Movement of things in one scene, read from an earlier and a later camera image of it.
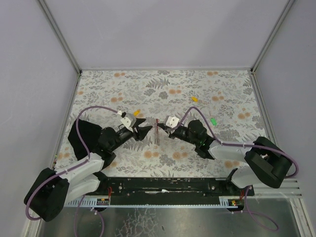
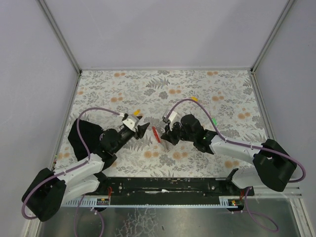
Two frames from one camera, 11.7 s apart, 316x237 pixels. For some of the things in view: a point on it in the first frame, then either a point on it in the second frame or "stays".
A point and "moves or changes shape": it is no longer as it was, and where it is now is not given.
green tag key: x=214 y=121 stays
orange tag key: x=136 y=112 stays
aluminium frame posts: x=68 y=49 stays
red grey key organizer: x=157 y=139 moves or changes shape
